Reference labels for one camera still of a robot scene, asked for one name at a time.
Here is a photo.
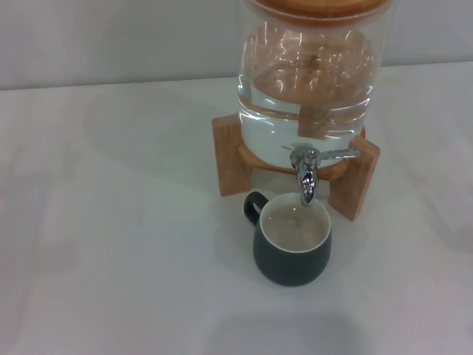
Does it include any wooden dispenser stand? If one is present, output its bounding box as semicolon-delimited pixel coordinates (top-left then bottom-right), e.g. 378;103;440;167
211;115;381;223

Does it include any round wooden jar lid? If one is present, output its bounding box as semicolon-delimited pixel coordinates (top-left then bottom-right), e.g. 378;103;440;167
253;0;389;27

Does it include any chrome faucet with lever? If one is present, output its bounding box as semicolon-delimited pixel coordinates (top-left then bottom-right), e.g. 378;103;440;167
289;144;361;206

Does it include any black ceramic cup white inside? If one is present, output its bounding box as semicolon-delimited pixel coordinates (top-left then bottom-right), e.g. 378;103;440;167
242;191;333;287

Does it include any glass water dispenser jar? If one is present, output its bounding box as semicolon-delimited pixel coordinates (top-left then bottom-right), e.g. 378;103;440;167
236;0;392;175

